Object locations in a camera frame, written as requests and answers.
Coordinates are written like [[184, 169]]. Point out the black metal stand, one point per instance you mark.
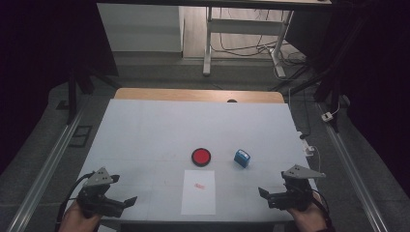
[[335, 96], [72, 96]]

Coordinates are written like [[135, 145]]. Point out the small white adapter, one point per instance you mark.
[[327, 116]]

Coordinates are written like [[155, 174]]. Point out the white cabinet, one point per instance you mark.
[[140, 29]]

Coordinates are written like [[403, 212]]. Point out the white metal table frame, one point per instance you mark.
[[261, 48]]

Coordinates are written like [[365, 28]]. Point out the white power strip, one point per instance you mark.
[[306, 147]]

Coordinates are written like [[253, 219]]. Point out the red ink pad black case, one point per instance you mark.
[[201, 156]]

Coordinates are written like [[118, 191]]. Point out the person's right hand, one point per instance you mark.
[[311, 220]]

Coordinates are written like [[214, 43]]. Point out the metal floor rail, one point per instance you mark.
[[42, 179], [351, 174]]

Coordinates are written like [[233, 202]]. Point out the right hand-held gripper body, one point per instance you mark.
[[298, 196]]

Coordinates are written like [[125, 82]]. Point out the white-legged desk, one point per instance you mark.
[[245, 27]]

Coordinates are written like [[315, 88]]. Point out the dark curtain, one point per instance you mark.
[[32, 64], [380, 80]]

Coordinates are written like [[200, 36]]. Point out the white paper sheet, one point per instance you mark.
[[198, 201]]

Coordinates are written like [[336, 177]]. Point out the wooden table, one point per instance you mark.
[[193, 95]]

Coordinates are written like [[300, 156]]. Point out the person's left hand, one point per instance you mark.
[[75, 220]]

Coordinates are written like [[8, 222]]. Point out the white board table cover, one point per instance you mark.
[[145, 129]]

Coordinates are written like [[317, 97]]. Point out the blue stamp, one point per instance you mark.
[[242, 158]]

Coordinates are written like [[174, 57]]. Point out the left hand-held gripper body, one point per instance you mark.
[[96, 199]]

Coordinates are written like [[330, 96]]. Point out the black table grommet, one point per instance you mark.
[[232, 101]]

